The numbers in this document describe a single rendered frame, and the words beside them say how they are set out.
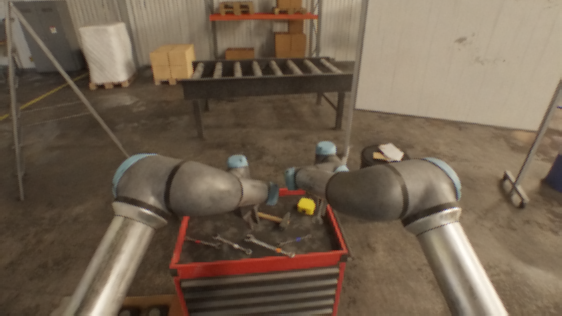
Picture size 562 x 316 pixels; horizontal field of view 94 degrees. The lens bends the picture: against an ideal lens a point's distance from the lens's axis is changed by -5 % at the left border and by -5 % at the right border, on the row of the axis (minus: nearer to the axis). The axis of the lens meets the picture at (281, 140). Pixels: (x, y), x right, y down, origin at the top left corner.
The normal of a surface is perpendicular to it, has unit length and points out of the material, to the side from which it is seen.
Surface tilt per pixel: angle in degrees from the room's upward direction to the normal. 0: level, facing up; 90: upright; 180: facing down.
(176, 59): 90
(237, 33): 90
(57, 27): 90
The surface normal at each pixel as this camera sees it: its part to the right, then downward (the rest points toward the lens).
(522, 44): -0.32, 0.44
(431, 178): 0.14, -0.54
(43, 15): 0.10, 0.47
